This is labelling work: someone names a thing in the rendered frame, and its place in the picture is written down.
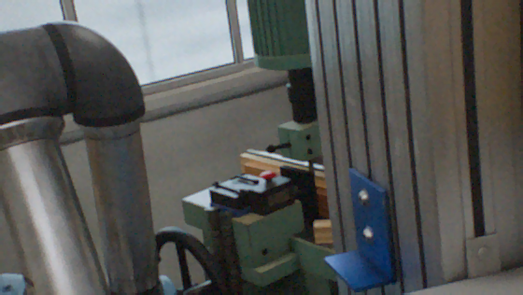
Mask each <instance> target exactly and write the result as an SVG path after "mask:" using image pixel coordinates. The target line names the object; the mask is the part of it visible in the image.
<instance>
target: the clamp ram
mask: <svg viewBox="0 0 523 295"><path fill-rule="evenodd" d="M279 171H280V176H283V177H285V178H289V179H292V183H293V189H294V196H295V200H298V201H301V207H302V213H305V214H307V215H310V216H313V217H314V216H316V215H318V214H319V211H318V196H317V189H316V181H315V173H314V172H311V171H306V170H303V169H299V168H296V167H292V166H288V165H285V164H284V165H282V166H279Z"/></svg>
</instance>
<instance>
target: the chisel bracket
mask: <svg viewBox="0 0 523 295"><path fill-rule="evenodd" d="M277 133H278V140H279V145H281V144H285V143H291V147H284V148H281V149H280V154H281V157H282V158H285V159H289V160H293V161H297V162H313V161H314V160H315V158H316V157H319V156H321V155H323V152H322V145H321V137H320V128H319V122H318V119H317V120H315V121H311V122H307V123H296V122H294V121H291V122H288V123H286V124H283V125H278V126H277Z"/></svg>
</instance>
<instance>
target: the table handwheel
mask: <svg viewBox="0 0 523 295"><path fill-rule="evenodd" d="M155 239H156V246H157V250H156V252H157V253H158V254H159V255H160V251H161V249H162V247H163V245H164V244H165V243H167V242H174V243H175V246H176V251H177V258H178V262H179V268H180V272H181V278H182V284H183V285H182V288H180V289H177V295H183V294H184V292H185V291H187V290H189V288H193V287H196V286H199V285H200V284H199V283H197V282H195V281H192V282H191V278H190V274H189V271H190V269H189V265H188V261H187V256H186V250H185V248H186V249H187V250H188V251H189V252H190V253H191V254H192V255H193V256H194V258H195V259H196V260H197V261H198V263H199V264H200V265H201V267H202V268H203V270H205V272H206V274H207V276H208V277H209V279H210V280H209V281H207V282H205V283H208V282H211V283H212V285H213V287H214V290H213V291H212V292H210V293H209V294H207V295H233V291H232V289H231V286H230V284H229V283H230V282H229V278H228V280H227V278H226V276H225V274H224V272H223V269H222V268H221V266H220V264H219V263H218V262H217V260H216V259H215V257H214V256H213V255H212V253H211V252H210V251H209V250H208V249H207V247H206V246H205V245H204V244H203V243H202V242H201V241H200V240H199V239H198V238H197V237H196V236H194V235H193V234H192V233H190V232H188V231H186V230H184V231H183V230H181V229H178V228H165V229H162V230H160V231H158V232H157V233H155ZM205 283H204V284H205Z"/></svg>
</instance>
